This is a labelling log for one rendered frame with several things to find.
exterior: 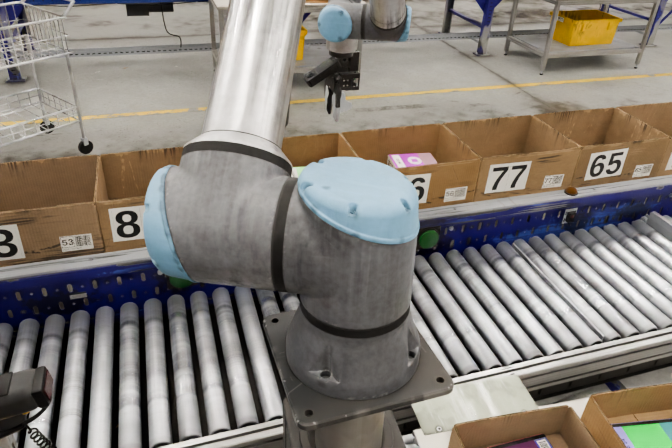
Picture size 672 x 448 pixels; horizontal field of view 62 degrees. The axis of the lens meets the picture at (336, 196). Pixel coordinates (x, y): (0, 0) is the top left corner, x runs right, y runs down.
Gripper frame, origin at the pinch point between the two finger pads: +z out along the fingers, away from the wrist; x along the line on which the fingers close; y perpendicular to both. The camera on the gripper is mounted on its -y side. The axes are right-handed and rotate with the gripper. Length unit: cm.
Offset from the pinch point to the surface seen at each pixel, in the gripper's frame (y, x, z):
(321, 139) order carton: 3.3, 14.8, 16.1
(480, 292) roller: 34, -45, 43
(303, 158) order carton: -2.9, 15.2, 22.8
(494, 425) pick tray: 5, -91, 35
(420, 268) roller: 23, -29, 44
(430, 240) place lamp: 28, -24, 37
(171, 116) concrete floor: -18, 291, 125
